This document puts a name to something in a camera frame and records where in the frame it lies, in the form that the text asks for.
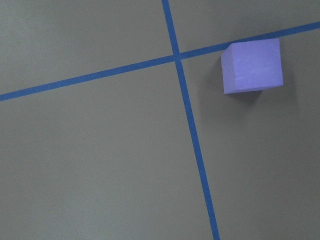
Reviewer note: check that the purple foam block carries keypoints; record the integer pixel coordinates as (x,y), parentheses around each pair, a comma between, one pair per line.
(252,66)

